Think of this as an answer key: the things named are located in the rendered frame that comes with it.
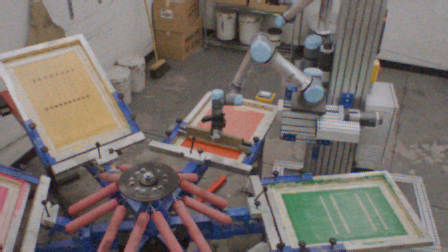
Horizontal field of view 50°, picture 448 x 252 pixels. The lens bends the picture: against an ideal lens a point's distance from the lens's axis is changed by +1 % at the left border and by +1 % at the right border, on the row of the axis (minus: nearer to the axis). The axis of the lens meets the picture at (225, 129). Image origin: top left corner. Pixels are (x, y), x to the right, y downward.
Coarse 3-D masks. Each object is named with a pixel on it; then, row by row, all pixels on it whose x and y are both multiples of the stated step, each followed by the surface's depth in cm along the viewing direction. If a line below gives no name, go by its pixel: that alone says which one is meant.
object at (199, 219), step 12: (120, 192) 274; (180, 192) 277; (132, 204) 266; (168, 204) 267; (192, 216) 259; (204, 216) 260; (84, 228) 248; (96, 228) 251; (120, 228) 251; (132, 228) 252; (204, 228) 260; (216, 228) 254; (84, 240) 245; (144, 240) 245
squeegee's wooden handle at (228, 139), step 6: (186, 126) 324; (192, 126) 323; (192, 132) 324; (198, 132) 322; (204, 132) 320; (204, 138) 323; (210, 138) 321; (216, 138) 319; (222, 138) 317; (228, 138) 315; (234, 138) 314; (240, 138) 313; (228, 144) 318; (234, 144) 316; (240, 144) 314
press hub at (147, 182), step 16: (128, 176) 241; (144, 176) 237; (160, 176) 242; (176, 176) 242; (128, 192) 232; (144, 192) 232; (160, 192) 232; (128, 208) 265; (144, 208) 245; (160, 208) 247
